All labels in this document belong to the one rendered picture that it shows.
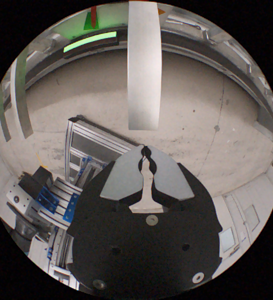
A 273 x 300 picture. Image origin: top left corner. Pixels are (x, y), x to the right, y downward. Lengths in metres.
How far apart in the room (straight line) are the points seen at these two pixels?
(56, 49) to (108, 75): 0.70
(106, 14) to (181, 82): 0.91
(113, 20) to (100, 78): 0.79
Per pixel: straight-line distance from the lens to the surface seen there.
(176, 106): 1.04
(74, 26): 0.32
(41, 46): 0.40
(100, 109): 1.03
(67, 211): 0.56
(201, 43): 0.37
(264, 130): 2.35
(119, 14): 0.29
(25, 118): 0.25
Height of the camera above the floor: 0.95
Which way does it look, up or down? 56 degrees down
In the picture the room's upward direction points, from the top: 177 degrees counter-clockwise
